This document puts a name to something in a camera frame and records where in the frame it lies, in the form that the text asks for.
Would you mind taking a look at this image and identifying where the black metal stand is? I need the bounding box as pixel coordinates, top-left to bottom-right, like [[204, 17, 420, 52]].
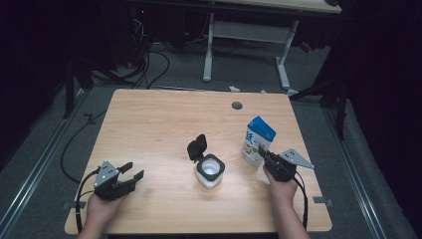
[[62, 56, 96, 120], [288, 74, 351, 140]]

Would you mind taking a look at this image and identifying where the right hand-held gripper black cable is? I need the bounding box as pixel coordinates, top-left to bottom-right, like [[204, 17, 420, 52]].
[[293, 170, 311, 231]]

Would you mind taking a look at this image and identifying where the hand-held gripper black cable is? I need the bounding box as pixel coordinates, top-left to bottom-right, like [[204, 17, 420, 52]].
[[293, 170, 311, 231], [75, 166, 102, 234]]

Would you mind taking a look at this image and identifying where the black cable on floor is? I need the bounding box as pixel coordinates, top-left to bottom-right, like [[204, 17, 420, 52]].
[[60, 111, 110, 185]]

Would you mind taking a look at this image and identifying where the person's left hand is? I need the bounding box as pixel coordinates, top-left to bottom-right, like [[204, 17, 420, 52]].
[[85, 192, 129, 229]]

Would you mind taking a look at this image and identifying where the left hand-held gripper black cable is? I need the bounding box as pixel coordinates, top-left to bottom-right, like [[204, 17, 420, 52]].
[[75, 166, 102, 234]]

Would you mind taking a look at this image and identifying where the grey tape strip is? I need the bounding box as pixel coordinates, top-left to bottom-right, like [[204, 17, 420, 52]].
[[313, 195, 334, 205], [62, 200, 88, 211]]

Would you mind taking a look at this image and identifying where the metal floor rail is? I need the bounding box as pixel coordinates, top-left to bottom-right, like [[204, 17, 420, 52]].
[[0, 88, 86, 233], [322, 108, 387, 239]]

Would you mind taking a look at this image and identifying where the blue and white milk carton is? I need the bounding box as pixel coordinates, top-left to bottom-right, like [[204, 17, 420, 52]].
[[241, 115, 278, 168]]

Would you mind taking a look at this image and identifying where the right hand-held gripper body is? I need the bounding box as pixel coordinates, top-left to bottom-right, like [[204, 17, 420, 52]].
[[263, 147, 316, 183]]

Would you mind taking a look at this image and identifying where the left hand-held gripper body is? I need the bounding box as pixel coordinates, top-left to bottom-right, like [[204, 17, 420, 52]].
[[94, 159, 137, 202]]

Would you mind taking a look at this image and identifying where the bundle of black cables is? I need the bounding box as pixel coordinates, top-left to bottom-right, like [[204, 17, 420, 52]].
[[130, 18, 171, 90]]

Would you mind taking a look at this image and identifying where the white metal frame desk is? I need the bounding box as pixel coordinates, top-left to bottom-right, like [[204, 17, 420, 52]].
[[202, 0, 343, 98]]

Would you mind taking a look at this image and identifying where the small red object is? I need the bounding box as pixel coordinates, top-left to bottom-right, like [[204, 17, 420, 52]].
[[299, 40, 314, 54]]

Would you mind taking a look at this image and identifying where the person's right hand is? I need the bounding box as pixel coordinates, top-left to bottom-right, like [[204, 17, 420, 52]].
[[262, 164, 300, 207]]

